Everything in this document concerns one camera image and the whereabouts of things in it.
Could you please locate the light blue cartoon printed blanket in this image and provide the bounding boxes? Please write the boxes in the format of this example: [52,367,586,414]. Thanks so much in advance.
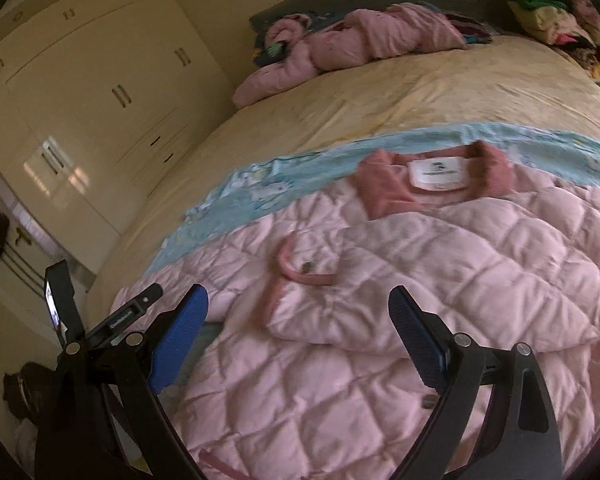
[152,122,600,273]

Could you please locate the cream wardrobe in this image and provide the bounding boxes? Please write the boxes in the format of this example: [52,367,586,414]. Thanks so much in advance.
[0,0,231,281]

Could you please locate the striped colourful cloth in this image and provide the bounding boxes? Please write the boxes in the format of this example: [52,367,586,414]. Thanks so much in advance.
[447,12,495,45]

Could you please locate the brown bag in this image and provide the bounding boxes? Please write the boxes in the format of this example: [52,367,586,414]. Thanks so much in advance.
[2,361,57,422]

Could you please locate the dusty pink padded jacket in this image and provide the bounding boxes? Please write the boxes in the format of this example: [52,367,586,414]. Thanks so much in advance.
[232,2,471,108]

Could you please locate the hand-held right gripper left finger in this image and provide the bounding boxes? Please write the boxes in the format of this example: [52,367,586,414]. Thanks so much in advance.
[32,284,211,480]

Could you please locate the dark pillow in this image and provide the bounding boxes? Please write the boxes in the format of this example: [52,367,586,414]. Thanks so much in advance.
[249,9,353,68]

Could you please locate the light pink quilted jacket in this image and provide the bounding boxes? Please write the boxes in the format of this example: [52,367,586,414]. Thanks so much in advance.
[111,141,600,480]

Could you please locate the bed with beige sheet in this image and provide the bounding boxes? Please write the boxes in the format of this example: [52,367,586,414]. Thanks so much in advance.
[86,35,600,306]

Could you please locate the pile of mixed clothes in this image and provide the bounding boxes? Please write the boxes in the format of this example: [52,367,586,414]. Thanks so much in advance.
[502,0,600,83]

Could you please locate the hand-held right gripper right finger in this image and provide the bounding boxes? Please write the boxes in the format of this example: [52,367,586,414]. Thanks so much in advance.
[387,285,566,480]

